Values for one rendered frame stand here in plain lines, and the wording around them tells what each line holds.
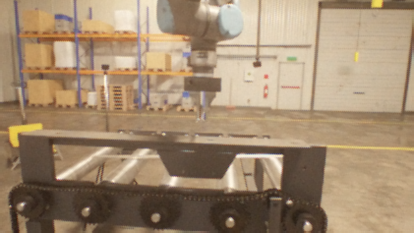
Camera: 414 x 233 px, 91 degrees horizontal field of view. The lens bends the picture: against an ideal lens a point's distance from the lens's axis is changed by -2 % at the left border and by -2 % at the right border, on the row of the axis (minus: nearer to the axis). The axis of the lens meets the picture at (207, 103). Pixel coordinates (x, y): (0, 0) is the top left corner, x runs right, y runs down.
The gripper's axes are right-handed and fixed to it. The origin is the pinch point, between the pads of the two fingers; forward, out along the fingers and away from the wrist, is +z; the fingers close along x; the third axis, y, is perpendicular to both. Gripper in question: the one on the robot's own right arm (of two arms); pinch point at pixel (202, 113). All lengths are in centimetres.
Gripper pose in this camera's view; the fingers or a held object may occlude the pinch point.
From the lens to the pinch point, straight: 74.9
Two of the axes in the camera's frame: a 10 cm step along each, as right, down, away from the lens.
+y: -0.7, 1.3, -9.9
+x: 10.0, 0.3, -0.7
